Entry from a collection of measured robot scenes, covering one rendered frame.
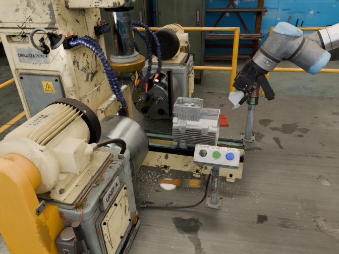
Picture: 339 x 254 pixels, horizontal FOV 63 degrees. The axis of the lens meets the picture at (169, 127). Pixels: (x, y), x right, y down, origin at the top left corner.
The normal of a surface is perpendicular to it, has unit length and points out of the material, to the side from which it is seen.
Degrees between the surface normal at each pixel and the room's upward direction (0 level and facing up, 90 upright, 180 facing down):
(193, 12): 90
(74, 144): 0
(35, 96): 90
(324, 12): 90
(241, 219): 0
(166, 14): 90
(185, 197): 0
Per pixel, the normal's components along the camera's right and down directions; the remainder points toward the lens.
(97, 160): -0.04, -0.87
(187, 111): -0.26, 0.49
